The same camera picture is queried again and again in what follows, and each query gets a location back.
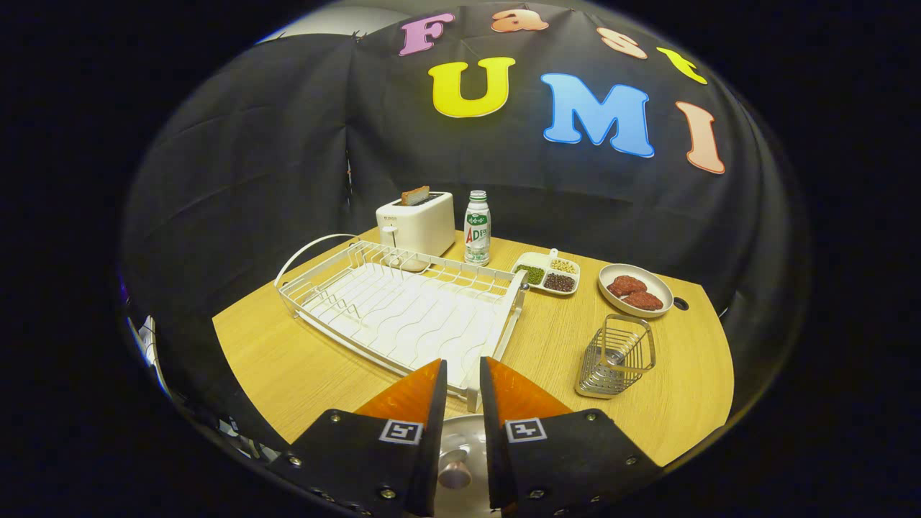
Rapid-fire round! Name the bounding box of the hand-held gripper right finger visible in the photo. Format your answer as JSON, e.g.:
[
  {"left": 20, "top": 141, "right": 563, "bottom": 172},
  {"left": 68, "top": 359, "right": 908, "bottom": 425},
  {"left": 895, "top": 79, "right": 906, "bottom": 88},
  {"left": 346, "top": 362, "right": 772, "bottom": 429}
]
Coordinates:
[{"left": 479, "top": 355, "right": 664, "bottom": 517}]

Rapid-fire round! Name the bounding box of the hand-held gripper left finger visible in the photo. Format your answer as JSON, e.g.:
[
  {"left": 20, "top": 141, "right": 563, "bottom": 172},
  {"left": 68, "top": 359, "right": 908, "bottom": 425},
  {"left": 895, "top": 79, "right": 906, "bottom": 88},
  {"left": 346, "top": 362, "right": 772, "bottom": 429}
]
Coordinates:
[{"left": 266, "top": 358, "right": 448, "bottom": 518}]

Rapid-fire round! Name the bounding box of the beige round plate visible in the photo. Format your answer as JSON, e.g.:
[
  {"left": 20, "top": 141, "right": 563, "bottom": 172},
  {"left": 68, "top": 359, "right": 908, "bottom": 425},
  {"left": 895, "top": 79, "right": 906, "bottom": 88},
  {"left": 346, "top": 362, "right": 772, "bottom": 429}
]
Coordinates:
[{"left": 432, "top": 414, "right": 497, "bottom": 518}]

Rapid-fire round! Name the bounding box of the white wire dish rack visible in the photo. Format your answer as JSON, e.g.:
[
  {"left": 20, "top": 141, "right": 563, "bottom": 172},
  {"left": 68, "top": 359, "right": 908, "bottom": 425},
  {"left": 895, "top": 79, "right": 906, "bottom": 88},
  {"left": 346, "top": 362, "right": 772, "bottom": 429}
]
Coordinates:
[{"left": 274, "top": 233, "right": 530, "bottom": 413}]

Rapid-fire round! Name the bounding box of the metal wire basket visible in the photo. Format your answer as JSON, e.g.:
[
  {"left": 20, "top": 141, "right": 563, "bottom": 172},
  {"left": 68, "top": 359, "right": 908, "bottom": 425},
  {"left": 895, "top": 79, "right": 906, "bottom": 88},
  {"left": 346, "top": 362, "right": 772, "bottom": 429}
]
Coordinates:
[{"left": 574, "top": 314, "right": 657, "bottom": 400}]

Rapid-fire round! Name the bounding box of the beige oval dish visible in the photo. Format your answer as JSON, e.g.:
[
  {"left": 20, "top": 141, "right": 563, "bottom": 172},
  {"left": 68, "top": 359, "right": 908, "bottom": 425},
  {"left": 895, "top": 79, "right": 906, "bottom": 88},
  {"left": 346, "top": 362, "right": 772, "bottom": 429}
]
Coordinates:
[{"left": 598, "top": 263, "right": 675, "bottom": 319}]

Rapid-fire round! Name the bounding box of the white divided snack tray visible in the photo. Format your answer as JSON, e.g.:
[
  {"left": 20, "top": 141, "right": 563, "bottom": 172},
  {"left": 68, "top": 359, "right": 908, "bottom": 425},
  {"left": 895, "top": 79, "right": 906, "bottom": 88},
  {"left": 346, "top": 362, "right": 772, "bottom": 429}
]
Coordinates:
[{"left": 511, "top": 248, "right": 581, "bottom": 297}]

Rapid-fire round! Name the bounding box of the white bottle with green label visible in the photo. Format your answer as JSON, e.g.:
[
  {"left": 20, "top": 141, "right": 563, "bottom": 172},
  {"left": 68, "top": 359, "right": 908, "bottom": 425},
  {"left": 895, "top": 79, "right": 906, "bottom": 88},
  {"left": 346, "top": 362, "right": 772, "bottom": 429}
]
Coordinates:
[{"left": 463, "top": 190, "right": 492, "bottom": 267}]

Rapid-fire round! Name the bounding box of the white toaster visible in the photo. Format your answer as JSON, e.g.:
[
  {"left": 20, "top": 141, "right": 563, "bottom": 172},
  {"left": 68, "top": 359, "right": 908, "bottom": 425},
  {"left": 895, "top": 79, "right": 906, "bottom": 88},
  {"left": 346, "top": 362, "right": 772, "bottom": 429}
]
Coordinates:
[{"left": 376, "top": 191, "right": 457, "bottom": 258}]

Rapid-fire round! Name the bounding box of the black backdrop cloth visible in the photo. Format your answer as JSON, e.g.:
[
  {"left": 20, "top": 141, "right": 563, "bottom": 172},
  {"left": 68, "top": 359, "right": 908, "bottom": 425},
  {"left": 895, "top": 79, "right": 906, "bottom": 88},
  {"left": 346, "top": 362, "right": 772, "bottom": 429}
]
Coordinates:
[{"left": 119, "top": 4, "right": 814, "bottom": 461}]

